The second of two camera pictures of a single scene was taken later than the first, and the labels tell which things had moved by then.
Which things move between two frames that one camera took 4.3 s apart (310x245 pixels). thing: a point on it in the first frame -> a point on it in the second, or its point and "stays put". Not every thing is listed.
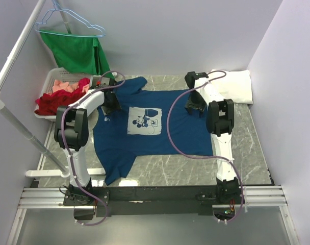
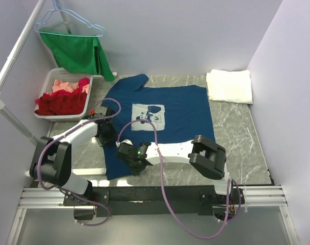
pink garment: (58, 84) stays put
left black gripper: (116, 106) -> (112, 135)
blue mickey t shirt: (150, 123) stays put
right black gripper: (200, 107) -> (135, 172)
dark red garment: (48, 103) stays put
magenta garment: (82, 81) stays put
